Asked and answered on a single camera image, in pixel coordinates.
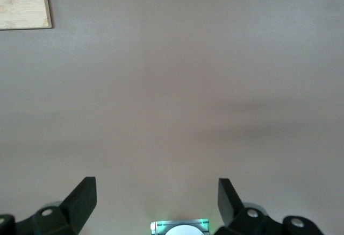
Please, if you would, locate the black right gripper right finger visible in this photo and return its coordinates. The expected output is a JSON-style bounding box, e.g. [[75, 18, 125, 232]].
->
[[213, 177, 325, 235]]

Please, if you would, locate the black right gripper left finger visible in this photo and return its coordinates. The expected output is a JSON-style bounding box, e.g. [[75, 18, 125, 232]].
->
[[0, 176, 98, 235]]

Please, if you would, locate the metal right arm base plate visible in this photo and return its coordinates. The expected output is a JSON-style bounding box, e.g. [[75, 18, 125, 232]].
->
[[149, 218, 211, 235]]

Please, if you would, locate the bamboo cutting board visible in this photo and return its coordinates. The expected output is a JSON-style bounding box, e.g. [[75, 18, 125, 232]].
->
[[0, 0, 53, 31]]

